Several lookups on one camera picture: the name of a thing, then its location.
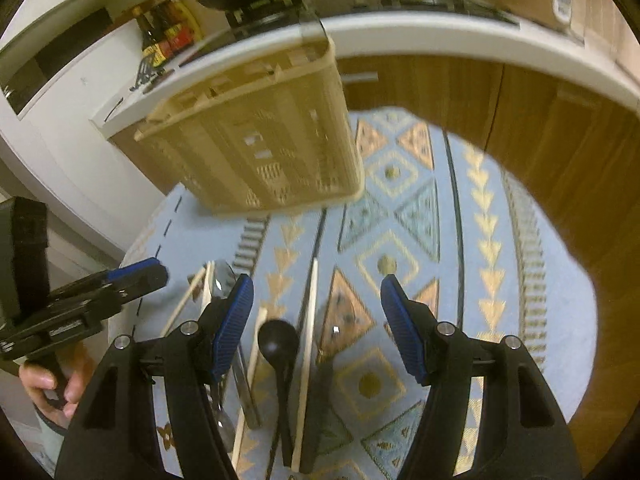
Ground metal spoon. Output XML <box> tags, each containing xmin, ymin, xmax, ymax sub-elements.
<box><xmin>208</xmin><ymin>259</ymin><xmax>235</xmax><ymax>453</ymax></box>

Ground beige plastic utensil basket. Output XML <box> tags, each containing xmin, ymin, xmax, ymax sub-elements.
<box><xmin>134</xmin><ymin>35</ymin><xmax>364</xmax><ymax>217</ymax></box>

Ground black gas stove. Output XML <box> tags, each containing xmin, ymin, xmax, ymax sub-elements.
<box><xmin>191</xmin><ymin>0</ymin><xmax>515</xmax><ymax>60</ymax></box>

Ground wooden base cabinets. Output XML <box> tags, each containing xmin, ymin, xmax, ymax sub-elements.
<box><xmin>126</xmin><ymin>54</ymin><xmax>639</xmax><ymax>472</ymax></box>

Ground black plastic spoon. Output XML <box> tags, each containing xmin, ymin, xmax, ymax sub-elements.
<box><xmin>258</xmin><ymin>318</ymin><xmax>299</xmax><ymax>467</ymax></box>

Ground person's left hand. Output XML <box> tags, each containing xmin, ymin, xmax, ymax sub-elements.
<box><xmin>18</xmin><ymin>342</ymin><xmax>96</xmax><ymax>429</ymax></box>

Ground slotted spatula on rest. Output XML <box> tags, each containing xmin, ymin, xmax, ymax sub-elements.
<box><xmin>129</xmin><ymin>54</ymin><xmax>170</xmax><ymax>92</ymax></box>

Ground blue patterned table mat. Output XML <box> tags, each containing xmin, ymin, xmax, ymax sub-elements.
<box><xmin>108</xmin><ymin>108</ymin><xmax>597</xmax><ymax>479</ymax></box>

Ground yellow cooking oil bottle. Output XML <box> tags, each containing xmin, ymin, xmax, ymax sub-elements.
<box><xmin>170</xmin><ymin>0</ymin><xmax>203</xmax><ymax>42</ymax></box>

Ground red label sauce bottle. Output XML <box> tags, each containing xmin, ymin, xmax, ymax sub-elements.
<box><xmin>153</xmin><ymin>0</ymin><xmax>194</xmax><ymax>54</ymax></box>

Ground white kitchen countertop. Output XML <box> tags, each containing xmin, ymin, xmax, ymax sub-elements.
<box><xmin>89</xmin><ymin>12</ymin><xmax>640</xmax><ymax>141</ymax></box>

